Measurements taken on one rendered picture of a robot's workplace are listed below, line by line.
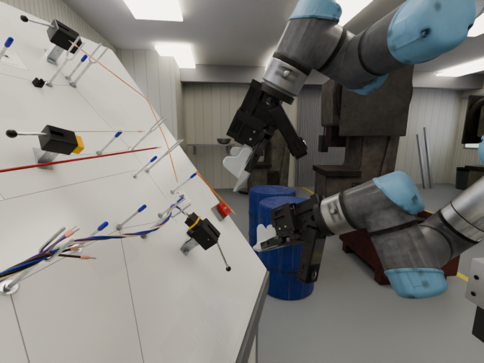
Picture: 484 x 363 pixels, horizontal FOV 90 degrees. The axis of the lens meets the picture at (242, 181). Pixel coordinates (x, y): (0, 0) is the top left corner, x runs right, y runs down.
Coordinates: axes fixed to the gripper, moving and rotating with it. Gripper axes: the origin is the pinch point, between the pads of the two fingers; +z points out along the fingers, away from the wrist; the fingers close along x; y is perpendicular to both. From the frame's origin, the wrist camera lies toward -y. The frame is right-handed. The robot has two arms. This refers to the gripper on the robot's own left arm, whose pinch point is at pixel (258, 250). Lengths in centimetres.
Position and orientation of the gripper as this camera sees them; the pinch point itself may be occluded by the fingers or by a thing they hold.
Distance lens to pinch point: 62.5
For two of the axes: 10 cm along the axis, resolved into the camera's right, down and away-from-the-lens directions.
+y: -1.7, -9.0, 3.9
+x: -7.1, -1.6, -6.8
